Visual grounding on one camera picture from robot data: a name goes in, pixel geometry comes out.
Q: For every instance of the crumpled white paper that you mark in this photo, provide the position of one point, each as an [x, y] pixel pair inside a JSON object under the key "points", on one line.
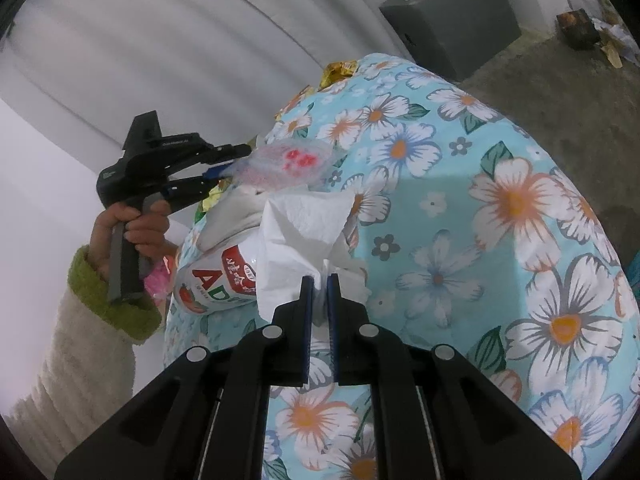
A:
{"points": [[612, 30]]}

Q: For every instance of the dark square box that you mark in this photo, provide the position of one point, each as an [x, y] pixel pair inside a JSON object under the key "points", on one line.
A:
{"points": [[577, 30]]}

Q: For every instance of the clear red-printed plastic bag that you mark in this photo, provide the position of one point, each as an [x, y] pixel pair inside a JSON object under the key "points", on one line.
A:
{"points": [[295, 160]]}

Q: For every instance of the grey pleated curtain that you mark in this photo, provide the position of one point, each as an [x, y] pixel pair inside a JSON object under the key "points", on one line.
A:
{"points": [[175, 35]]}

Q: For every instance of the grey cabinet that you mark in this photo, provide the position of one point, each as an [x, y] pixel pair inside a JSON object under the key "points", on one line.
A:
{"points": [[450, 25]]}

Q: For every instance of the gold foil wrapper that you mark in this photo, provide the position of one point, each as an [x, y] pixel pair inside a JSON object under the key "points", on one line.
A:
{"points": [[212, 202], [337, 72]]}

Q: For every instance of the white red-label milk pouch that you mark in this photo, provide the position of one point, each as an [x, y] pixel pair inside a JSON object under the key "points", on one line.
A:
{"points": [[215, 280]]}

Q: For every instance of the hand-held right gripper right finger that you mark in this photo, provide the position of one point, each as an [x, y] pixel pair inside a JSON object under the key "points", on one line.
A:
{"points": [[332, 330]]}

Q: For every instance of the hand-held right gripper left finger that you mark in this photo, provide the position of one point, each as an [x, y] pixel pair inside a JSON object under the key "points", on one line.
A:
{"points": [[305, 330]]}

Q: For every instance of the pink plastic bag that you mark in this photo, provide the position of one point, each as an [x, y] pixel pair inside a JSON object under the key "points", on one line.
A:
{"points": [[157, 280]]}

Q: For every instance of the floral light blue blanket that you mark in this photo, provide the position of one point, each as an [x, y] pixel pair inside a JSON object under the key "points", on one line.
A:
{"points": [[450, 260]]}

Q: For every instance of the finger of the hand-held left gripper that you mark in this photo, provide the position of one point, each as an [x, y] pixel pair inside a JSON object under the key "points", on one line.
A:
{"points": [[225, 152], [200, 182]]}

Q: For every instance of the white tissue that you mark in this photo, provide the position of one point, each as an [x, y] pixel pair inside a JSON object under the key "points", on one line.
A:
{"points": [[300, 230]]}

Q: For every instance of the person's left hand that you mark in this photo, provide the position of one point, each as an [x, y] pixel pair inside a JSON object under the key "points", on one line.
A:
{"points": [[150, 232]]}

